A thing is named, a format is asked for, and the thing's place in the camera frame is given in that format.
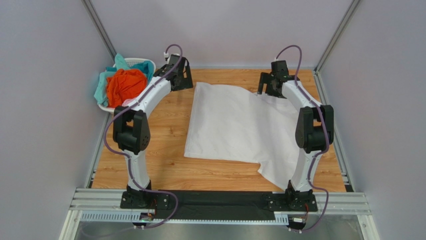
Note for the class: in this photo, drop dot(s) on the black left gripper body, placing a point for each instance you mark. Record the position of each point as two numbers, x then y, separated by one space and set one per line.
180 87

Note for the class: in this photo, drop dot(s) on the aluminium frame rail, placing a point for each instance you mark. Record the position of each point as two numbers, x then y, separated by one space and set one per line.
96 214

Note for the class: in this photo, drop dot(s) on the teal t-shirt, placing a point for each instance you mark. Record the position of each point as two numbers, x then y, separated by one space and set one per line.
120 64

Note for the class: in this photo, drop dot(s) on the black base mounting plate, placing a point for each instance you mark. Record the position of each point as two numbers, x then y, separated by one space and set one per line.
219 205

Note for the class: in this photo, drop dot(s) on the orange t-shirt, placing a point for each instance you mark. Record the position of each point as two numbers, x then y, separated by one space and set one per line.
124 85

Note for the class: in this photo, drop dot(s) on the white t-shirt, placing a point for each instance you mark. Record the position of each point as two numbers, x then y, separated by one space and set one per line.
233 124

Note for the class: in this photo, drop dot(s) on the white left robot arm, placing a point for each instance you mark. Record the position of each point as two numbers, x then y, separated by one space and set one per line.
131 129

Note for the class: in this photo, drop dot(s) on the pink t-shirt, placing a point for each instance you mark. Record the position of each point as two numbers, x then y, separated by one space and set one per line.
129 102

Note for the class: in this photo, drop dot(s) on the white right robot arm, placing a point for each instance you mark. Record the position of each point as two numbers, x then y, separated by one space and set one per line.
314 131

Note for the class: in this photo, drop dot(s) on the white plastic laundry basket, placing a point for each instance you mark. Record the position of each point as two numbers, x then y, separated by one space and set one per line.
147 66

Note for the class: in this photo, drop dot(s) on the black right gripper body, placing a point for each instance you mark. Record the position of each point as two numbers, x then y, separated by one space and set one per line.
266 84

